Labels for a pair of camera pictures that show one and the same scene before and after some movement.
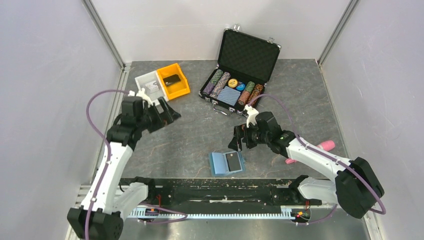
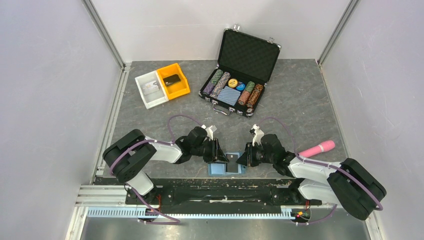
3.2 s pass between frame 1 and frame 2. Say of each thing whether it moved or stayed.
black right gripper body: moved
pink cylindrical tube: stayed
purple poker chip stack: stayed
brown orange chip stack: stayed
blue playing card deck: stayed
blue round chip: stayed
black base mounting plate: stayed
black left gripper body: moved
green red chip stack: stayed
